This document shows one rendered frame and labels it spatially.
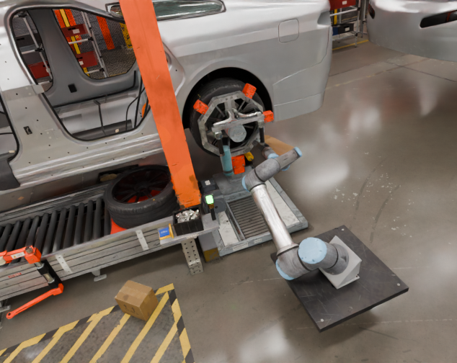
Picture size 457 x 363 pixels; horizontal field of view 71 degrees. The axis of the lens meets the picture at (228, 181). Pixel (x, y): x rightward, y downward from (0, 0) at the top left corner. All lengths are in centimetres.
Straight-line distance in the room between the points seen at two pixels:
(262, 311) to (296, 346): 32
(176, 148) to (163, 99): 34
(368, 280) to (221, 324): 99
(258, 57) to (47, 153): 177
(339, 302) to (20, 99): 243
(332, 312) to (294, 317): 39
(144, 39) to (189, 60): 66
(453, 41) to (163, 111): 311
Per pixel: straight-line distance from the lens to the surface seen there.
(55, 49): 428
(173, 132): 210
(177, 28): 249
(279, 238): 203
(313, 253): 190
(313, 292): 210
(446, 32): 417
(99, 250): 271
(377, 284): 219
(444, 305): 260
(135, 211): 263
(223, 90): 263
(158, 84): 199
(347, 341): 230
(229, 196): 303
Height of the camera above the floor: 201
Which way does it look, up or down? 35 degrees down
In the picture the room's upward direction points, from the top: 10 degrees counter-clockwise
